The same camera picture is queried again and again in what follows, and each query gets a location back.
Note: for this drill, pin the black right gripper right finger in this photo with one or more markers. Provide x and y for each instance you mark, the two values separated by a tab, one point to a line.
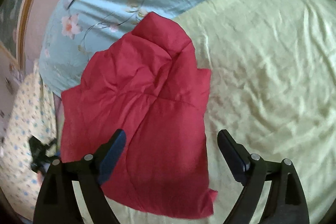
286	202

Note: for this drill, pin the person's left hand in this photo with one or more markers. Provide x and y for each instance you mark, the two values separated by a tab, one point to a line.
40	177

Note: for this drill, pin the gold framed wall picture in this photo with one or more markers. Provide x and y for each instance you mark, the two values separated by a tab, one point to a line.
18	3

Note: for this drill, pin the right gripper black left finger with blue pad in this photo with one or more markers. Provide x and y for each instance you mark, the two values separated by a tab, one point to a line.
56	201

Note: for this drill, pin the yellow patterned pillow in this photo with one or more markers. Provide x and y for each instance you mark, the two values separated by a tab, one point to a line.
33	114

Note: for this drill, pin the red quilted puffer garment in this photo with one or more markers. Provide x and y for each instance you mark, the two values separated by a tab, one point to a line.
147	84

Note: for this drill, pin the light green bed sheet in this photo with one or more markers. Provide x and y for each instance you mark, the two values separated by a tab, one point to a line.
272	87

